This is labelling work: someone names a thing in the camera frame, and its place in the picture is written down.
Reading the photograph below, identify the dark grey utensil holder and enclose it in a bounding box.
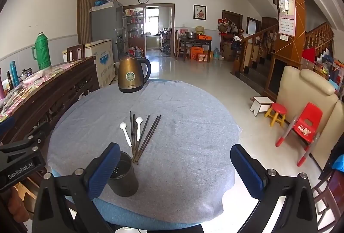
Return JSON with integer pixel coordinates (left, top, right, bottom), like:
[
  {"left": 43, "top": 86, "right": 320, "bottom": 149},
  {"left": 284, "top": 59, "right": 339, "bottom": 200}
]
[{"left": 107, "top": 152, "right": 139, "bottom": 197}]

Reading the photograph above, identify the dark chopstick four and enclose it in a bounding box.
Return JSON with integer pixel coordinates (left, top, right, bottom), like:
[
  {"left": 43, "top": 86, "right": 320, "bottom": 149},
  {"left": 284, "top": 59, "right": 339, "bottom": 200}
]
[{"left": 133, "top": 116, "right": 160, "bottom": 164}]

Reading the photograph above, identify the white plastic spoon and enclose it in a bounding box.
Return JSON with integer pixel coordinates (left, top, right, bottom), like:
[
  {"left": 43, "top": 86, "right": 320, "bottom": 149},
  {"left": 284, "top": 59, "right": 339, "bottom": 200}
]
[
  {"left": 135, "top": 116, "right": 143, "bottom": 142},
  {"left": 119, "top": 122, "right": 132, "bottom": 147}
]

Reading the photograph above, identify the dark chopstick two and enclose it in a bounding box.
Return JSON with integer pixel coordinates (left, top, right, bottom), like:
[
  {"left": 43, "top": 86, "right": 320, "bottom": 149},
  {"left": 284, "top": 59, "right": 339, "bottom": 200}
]
[{"left": 133, "top": 114, "right": 137, "bottom": 159}]

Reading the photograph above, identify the dark chopstick three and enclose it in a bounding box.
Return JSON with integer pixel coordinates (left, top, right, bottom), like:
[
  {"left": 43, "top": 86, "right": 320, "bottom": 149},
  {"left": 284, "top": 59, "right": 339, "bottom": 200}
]
[{"left": 135, "top": 114, "right": 151, "bottom": 161}]

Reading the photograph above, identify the dark chopstick five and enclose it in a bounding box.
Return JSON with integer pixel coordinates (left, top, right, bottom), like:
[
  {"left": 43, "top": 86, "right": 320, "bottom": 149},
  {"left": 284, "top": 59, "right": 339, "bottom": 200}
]
[{"left": 136, "top": 115, "right": 161, "bottom": 165}]

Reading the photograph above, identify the dark chopstick one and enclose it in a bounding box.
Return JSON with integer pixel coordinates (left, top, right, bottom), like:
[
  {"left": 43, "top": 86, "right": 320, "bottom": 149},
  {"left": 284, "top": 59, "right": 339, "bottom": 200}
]
[{"left": 129, "top": 111, "right": 134, "bottom": 156}]

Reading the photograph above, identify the person's left hand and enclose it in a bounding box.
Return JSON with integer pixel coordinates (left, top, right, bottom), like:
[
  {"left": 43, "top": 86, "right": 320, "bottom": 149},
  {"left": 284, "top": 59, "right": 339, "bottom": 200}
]
[{"left": 8, "top": 187, "right": 29, "bottom": 223}]

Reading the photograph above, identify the dark wooden sideboard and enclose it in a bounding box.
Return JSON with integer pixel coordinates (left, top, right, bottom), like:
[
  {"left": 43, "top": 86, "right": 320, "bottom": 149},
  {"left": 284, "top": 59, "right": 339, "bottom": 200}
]
[{"left": 1, "top": 57, "right": 99, "bottom": 144}]

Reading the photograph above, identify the pink water bottle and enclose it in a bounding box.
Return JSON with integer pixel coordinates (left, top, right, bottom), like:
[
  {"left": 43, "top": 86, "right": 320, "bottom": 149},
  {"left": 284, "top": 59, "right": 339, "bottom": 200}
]
[{"left": 0, "top": 77, "right": 5, "bottom": 100}]

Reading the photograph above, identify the red child chair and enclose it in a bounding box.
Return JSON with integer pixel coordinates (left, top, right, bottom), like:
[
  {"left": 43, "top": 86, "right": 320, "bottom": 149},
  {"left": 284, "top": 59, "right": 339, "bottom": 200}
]
[{"left": 275, "top": 103, "right": 323, "bottom": 167}]

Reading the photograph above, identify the teal water bottle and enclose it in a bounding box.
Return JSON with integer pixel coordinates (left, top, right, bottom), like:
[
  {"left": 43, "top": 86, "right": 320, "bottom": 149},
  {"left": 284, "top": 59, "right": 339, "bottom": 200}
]
[{"left": 10, "top": 61, "right": 20, "bottom": 87}]

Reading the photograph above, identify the red yellow stool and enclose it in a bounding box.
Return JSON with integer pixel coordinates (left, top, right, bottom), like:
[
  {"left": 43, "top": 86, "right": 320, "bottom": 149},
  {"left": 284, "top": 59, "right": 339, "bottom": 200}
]
[{"left": 264, "top": 103, "right": 287, "bottom": 127}]

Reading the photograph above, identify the green thermos flask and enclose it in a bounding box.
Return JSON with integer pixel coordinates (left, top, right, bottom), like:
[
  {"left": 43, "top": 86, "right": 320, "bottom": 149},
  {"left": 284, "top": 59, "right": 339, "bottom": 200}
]
[{"left": 31, "top": 32, "right": 51, "bottom": 70}]

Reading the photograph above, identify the small white stool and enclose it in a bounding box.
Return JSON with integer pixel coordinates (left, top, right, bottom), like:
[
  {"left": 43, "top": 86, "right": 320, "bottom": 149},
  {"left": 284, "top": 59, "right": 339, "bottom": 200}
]
[{"left": 250, "top": 96, "right": 273, "bottom": 116}]

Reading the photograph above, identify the wooden dining chair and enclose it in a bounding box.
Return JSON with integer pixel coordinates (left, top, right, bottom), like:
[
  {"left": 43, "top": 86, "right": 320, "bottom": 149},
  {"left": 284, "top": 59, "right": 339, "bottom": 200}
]
[{"left": 66, "top": 44, "right": 84, "bottom": 62}]

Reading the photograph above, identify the cream leather sofa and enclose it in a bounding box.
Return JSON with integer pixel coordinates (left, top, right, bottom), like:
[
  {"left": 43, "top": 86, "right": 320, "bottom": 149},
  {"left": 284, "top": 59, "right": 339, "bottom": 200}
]
[{"left": 276, "top": 66, "right": 343, "bottom": 169}]

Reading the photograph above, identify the grey table cloth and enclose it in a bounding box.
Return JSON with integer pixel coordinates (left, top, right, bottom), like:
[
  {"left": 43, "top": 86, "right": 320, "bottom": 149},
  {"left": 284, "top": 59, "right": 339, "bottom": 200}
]
[{"left": 47, "top": 80, "right": 241, "bottom": 229}]

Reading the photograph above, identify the bronze electric kettle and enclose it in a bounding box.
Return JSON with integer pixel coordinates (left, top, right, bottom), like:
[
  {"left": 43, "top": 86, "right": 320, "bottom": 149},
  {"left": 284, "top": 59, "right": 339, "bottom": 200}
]
[{"left": 118, "top": 54, "right": 151, "bottom": 93}]

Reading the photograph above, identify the grey refrigerator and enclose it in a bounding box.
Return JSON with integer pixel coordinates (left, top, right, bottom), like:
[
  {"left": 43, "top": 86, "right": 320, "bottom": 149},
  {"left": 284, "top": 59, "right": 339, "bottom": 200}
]
[{"left": 89, "top": 1, "right": 124, "bottom": 62}]

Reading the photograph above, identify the wooden stair railing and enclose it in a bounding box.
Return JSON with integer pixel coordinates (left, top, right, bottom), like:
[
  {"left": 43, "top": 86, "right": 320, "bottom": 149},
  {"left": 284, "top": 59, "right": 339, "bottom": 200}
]
[{"left": 231, "top": 24, "right": 278, "bottom": 75}]

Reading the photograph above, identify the orange gift box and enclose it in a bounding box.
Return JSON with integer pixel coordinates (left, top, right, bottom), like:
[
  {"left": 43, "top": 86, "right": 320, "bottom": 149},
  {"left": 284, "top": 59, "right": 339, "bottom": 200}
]
[{"left": 198, "top": 34, "right": 212, "bottom": 41}]

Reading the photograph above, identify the dark wooden side table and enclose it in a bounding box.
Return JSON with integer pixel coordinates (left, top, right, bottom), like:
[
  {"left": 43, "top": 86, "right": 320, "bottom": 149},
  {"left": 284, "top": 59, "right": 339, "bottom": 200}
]
[{"left": 175, "top": 37, "right": 212, "bottom": 62}]

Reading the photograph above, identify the metal bowl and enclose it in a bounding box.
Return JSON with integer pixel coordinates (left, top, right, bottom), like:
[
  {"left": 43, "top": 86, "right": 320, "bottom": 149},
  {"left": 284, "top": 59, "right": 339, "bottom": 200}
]
[{"left": 185, "top": 32, "right": 198, "bottom": 40}]

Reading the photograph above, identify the framed flower picture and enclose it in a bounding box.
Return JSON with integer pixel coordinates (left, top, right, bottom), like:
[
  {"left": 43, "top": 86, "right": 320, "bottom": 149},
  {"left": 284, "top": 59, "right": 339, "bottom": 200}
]
[{"left": 193, "top": 5, "right": 206, "bottom": 20}]

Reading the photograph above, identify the wall calendar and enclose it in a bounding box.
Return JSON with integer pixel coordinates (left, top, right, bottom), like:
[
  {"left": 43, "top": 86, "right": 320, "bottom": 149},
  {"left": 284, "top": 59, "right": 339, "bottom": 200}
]
[{"left": 278, "top": 0, "right": 296, "bottom": 37}]

